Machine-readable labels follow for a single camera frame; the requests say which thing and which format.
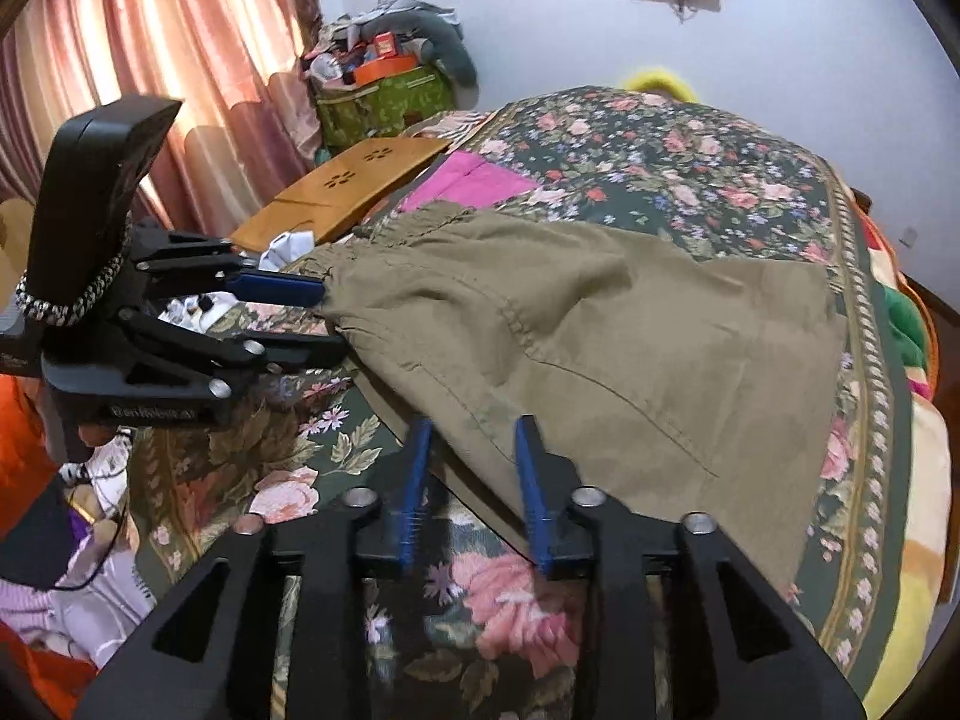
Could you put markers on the white and purple cloth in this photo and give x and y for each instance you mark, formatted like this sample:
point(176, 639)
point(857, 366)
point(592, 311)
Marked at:
point(97, 585)

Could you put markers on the olive green shorts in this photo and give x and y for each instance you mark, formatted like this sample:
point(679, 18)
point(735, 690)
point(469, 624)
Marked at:
point(570, 345)

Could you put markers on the green patterned storage box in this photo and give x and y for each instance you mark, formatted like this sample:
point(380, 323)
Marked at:
point(390, 101)

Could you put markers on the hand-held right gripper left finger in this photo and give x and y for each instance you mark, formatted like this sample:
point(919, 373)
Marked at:
point(417, 476)

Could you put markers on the floral bedspread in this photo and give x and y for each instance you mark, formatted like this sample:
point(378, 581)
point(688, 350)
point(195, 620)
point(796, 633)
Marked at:
point(660, 165)

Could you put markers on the wooden board with flower cutouts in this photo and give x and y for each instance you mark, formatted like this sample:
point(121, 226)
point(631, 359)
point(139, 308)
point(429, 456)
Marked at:
point(352, 184)

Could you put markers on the white wall socket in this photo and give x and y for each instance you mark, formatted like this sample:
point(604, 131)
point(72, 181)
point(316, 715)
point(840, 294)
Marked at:
point(908, 236)

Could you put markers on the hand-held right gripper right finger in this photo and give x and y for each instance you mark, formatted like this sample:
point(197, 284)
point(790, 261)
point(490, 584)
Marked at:
point(534, 499)

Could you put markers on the orange cloth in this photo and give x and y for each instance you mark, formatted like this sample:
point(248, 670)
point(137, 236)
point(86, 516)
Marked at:
point(22, 435)

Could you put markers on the white crumpled cloth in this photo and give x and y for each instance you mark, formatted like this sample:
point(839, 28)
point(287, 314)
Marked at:
point(289, 247)

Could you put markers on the multicoloured fleece blanket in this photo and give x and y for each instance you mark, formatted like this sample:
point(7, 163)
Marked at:
point(919, 420)

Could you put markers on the orange box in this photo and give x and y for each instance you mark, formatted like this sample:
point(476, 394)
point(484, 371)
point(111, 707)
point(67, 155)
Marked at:
point(382, 69)

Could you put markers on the yellow fluffy item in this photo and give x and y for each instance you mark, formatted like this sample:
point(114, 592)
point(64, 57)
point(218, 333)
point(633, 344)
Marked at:
point(660, 79)

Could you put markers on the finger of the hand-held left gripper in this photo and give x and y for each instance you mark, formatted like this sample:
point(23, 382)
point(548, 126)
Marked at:
point(300, 351)
point(277, 287)

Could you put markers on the pink striped curtain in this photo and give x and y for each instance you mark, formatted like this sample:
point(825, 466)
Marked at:
point(172, 37)

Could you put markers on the grey stuffed tube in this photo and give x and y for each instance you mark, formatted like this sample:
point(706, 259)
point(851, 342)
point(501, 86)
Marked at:
point(450, 45)

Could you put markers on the pink cloth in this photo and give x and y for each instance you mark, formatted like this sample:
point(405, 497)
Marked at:
point(480, 176)

